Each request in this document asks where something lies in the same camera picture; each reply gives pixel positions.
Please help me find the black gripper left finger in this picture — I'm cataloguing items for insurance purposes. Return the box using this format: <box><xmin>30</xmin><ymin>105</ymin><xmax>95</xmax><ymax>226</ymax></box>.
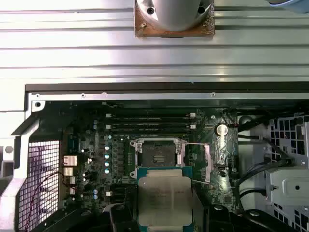
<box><xmin>69</xmin><ymin>204</ymin><xmax>140</xmax><ymax>232</ymax></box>

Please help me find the black PC case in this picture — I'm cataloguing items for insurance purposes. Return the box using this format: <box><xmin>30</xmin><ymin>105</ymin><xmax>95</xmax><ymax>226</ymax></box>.
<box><xmin>0</xmin><ymin>83</ymin><xmax>309</xmax><ymax>232</ymax></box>

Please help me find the black data cable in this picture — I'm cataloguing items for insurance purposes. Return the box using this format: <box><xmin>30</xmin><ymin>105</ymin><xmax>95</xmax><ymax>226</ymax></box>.
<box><xmin>234</xmin><ymin>180</ymin><xmax>267</xmax><ymax>216</ymax></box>

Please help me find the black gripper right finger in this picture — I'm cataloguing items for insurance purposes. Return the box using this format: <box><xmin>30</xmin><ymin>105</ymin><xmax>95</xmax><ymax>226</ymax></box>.
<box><xmin>192</xmin><ymin>192</ymin><xmax>270</xmax><ymax>232</ymax></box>

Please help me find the silver CPU green edge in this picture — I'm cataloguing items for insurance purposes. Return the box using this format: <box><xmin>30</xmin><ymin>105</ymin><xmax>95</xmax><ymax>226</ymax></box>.
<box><xmin>136</xmin><ymin>166</ymin><xmax>194</xmax><ymax>229</ymax></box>

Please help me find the brown square base plate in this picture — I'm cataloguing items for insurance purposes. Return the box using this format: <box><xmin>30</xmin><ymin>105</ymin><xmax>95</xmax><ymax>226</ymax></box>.
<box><xmin>134</xmin><ymin>4</ymin><xmax>215</xmax><ymax>39</ymax></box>

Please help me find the silver coin battery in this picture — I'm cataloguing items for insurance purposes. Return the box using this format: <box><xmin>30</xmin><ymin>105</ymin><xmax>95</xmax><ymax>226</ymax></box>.
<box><xmin>215</xmin><ymin>123</ymin><xmax>229</xmax><ymax>136</ymax></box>

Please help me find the metal drive cage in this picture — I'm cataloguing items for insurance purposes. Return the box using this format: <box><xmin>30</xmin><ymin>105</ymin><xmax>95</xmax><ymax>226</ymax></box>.
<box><xmin>264</xmin><ymin>113</ymin><xmax>309</xmax><ymax>232</ymax></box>

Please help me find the green motherboard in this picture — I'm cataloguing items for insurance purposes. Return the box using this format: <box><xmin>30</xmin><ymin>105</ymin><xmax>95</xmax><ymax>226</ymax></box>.
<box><xmin>60</xmin><ymin>101</ymin><xmax>239</xmax><ymax>219</ymax></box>

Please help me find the CPU socket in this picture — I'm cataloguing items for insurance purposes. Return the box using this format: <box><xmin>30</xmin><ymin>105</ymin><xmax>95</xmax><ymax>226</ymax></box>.
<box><xmin>129</xmin><ymin>137</ymin><xmax>186</xmax><ymax>181</ymax></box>

